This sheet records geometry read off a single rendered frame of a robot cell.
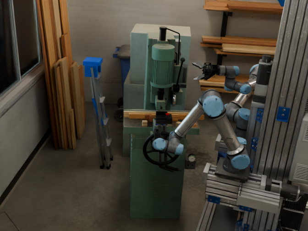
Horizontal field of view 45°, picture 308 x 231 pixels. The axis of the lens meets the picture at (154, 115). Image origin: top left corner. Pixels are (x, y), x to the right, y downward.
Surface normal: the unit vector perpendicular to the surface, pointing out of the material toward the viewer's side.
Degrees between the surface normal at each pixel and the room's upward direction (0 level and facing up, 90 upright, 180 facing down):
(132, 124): 0
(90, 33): 90
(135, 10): 90
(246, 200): 90
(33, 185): 0
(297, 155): 90
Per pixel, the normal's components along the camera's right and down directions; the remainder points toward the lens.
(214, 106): -0.12, 0.30
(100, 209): 0.04, -0.91
